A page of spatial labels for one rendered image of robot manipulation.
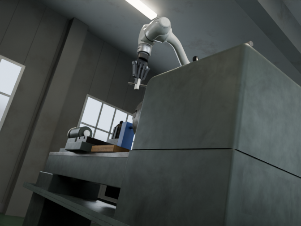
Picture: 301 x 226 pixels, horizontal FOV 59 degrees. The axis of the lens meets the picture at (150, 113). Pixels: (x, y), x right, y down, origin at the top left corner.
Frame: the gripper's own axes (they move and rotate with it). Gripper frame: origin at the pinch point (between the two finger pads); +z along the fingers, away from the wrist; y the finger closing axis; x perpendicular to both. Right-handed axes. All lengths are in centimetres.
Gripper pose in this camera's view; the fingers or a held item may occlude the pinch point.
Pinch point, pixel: (137, 84)
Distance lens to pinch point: 164.9
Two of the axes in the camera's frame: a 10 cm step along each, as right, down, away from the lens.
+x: 6.0, -1.2, -7.9
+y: -7.8, -3.0, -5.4
